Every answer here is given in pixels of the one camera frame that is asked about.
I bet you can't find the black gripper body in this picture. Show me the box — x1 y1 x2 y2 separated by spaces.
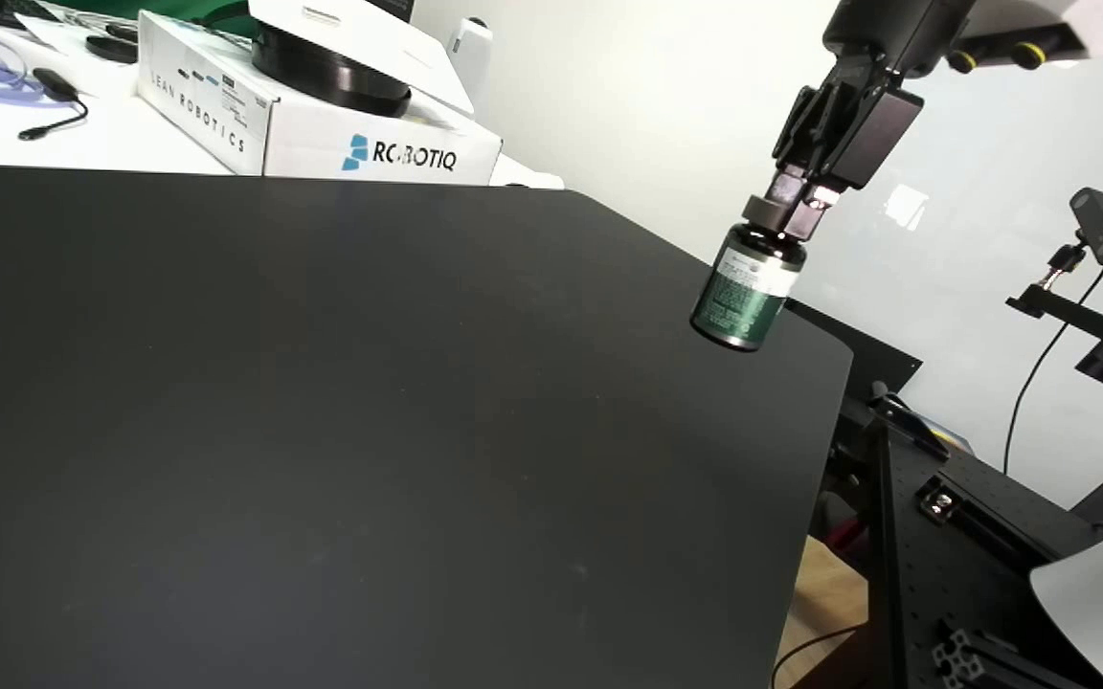
771 47 928 207

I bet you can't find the green bottle with white cap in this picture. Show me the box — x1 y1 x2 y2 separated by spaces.
684 220 811 357

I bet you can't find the white plastic bottle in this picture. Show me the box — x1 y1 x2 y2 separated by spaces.
448 10 499 100

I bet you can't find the white Robotiq cardboard box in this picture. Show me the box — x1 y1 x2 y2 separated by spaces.
130 0 505 183

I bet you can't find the black round base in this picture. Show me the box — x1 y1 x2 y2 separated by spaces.
250 22 418 114

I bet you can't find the green cloth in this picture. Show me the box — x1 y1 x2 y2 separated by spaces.
66 0 257 37

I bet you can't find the black camera cable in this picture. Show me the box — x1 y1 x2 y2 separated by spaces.
1000 241 1103 477

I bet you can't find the black cable with plug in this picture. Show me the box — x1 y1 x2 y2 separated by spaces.
16 64 90 147

